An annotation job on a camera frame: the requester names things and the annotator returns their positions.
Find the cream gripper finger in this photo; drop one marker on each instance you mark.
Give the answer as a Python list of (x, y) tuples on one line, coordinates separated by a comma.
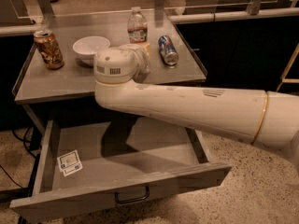
[(147, 48)]

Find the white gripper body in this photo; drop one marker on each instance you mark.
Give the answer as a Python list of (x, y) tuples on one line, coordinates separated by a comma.
[(142, 57)]

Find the clear plastic water bottle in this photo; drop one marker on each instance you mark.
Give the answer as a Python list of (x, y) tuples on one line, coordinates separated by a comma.
[(137, 26)]

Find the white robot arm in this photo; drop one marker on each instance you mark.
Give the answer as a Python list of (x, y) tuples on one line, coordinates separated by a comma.
[(265, 119)]

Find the grey metal cabinet counter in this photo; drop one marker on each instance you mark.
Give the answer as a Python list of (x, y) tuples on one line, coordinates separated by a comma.
[(37, 84)]

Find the grey open top drawer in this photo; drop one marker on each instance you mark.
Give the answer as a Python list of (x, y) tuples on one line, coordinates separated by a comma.
[(167, 158)]

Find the blue silver soda can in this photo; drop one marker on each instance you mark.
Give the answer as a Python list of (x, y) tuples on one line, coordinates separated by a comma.
[(167, 50)]

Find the white ceramic bowl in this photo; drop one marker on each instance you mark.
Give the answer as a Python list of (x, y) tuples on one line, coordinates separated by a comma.
[(86, 47)]

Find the brown soda can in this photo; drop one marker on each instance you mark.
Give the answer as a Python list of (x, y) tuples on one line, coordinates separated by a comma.
[(49, 49)]

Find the white fiducial tag card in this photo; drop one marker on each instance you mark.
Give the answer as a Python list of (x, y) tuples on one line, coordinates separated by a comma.
[(69, 163)]

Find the black drawer handle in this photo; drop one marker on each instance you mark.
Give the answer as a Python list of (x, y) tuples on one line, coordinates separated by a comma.
[(132, 195)]

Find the yellow frame cart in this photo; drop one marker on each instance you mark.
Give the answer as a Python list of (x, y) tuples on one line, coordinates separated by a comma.
[(283, 78)]

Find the grey horizontal rail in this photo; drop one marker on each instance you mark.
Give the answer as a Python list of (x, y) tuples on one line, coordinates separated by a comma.
[(235, 16)]

